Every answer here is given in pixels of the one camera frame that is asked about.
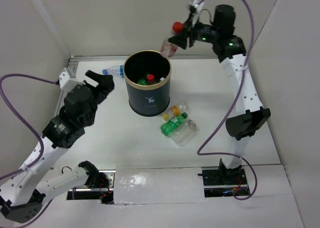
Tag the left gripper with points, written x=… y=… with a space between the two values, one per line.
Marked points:
x=107 y=84

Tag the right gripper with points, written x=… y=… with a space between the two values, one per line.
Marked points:
x=180 y=39

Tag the blue label water bottle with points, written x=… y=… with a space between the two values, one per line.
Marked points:
x=117 y=71

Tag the red cap drink bottle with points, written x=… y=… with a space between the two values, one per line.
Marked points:
x=168 y=47

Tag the red label water bottle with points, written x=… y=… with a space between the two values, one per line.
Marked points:
x=151 y=80

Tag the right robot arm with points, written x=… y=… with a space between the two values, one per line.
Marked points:
x=232 y=55

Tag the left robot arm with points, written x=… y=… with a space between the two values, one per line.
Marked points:
x=26 y=194

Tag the dark green round bin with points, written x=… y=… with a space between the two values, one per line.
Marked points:
x=149 y=100

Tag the small yellow cap bottle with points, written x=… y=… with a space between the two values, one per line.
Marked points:
x=175 y=110

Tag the green bottle with cap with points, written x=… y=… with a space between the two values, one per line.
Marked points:
x=168 y=127

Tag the clear plastic jar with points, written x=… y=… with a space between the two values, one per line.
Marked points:
x=184 y=132

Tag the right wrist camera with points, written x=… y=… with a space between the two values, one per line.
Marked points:
x=196 y=2

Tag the aluminium frame rail left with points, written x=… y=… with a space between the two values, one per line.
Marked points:
x=50 y=155

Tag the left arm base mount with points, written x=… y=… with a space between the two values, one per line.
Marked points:
x=102 y=190

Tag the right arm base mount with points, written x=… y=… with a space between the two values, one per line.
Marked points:
x=221 y=182

